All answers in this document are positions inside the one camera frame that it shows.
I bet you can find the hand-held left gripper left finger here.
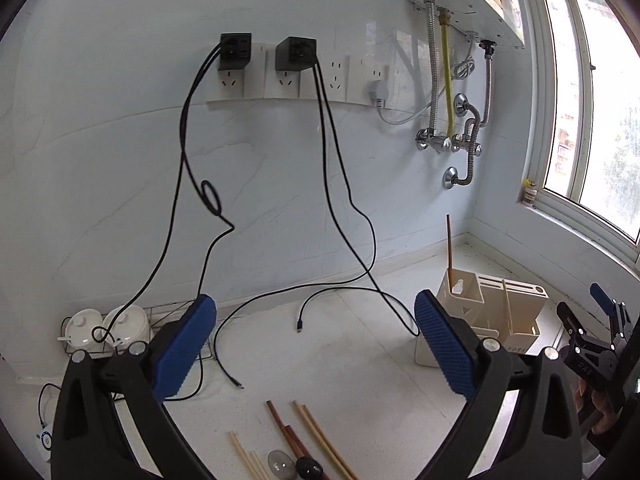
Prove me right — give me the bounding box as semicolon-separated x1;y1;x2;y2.
51;294;218;480

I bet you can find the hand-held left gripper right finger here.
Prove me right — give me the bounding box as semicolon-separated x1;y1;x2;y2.
414;289;583;480

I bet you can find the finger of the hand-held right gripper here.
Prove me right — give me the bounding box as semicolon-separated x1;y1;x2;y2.
556;301;621;403
589;282;632;347

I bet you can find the cream plastic utensil holder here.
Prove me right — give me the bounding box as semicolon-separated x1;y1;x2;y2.
414;269;550;368

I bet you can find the tan wooden chopstick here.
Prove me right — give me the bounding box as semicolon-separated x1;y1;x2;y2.
446;214;456;288

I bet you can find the light bamboo chopstick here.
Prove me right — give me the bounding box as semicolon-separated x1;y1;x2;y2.
235;435;268;480
249;451;274;480
229;432;262;480
300;405;361;480
292;401;352;480

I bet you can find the clear grey plastic spoon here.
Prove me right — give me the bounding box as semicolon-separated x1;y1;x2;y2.
267;450;297;480

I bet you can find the black plastic spoon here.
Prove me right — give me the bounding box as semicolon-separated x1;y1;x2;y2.
295;455;324;480

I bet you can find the person's right hand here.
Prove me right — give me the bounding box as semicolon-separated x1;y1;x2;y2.
574;379;623;436

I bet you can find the white ceramic bowl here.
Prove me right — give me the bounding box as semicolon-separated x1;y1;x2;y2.
62;308;108;352
102;305;152;350

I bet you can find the chrome pipe valve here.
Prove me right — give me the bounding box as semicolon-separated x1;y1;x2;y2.
415;129;483;157

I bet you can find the white power plug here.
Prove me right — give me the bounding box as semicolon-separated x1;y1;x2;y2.
369;80;392;109

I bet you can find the black power adapter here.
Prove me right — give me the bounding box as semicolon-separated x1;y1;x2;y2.
275;36;319;72
219;32;252;72

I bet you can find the metal wire dish rack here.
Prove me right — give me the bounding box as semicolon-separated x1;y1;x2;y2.
59;299;221;363

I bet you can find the white device with blue ring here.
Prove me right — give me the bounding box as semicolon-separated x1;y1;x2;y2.
35;422;55;463

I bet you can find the white window frame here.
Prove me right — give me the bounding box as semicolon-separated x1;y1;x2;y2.
520;0;640;263

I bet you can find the thin silver corrugated hose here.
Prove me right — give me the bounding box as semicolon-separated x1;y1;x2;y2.
477;40;497;128

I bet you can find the round metal wall flange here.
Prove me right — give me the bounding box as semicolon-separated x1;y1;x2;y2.
452;94;481;121

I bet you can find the yellow gas hose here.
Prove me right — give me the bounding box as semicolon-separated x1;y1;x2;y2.
439;7;460;141

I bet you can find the white power cord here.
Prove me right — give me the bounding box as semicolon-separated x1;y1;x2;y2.
376;35;477;126

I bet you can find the white wall socket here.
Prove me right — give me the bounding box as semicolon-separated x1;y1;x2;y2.
263;44;327;99
216;42;264;99
326;56;349;102
348;56;390;106

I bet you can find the thick silver corrugated hose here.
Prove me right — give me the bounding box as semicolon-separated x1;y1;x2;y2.
427;0;445;136

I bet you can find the white wall water heater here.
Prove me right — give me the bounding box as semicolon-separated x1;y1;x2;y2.
404;0;528;50

